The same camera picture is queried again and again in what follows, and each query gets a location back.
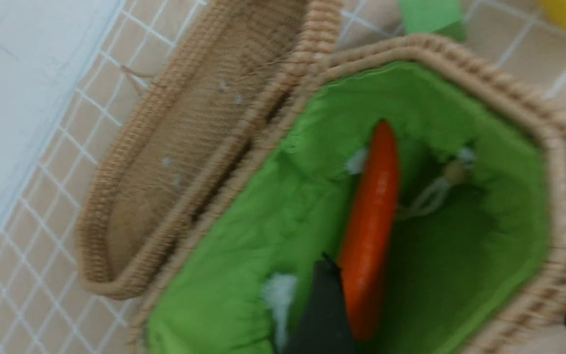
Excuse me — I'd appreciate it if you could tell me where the green foam cube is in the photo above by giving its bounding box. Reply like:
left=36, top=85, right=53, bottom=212
left=399, top=0, right=467, bottom=42

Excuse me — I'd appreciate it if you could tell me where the checkered beige tablecloth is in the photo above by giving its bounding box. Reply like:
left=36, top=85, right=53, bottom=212
left=0, top=0, right=566, bottom=354

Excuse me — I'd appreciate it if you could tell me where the woven rattan basket green lining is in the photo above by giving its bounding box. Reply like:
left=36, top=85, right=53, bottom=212
left=128, top=33, right=566, bottom=354

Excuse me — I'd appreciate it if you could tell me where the woven rattan basket lid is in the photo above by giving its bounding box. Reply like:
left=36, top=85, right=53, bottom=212
left=76, top=0, right=343, bottom=300

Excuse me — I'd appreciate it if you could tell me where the orange plastic carrot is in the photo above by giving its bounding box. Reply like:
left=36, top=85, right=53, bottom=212
left=338, top=120, right=399, bottom=341

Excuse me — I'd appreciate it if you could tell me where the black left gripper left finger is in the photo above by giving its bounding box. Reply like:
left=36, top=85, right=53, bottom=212
left=283, top=253, right=356, bottom=354

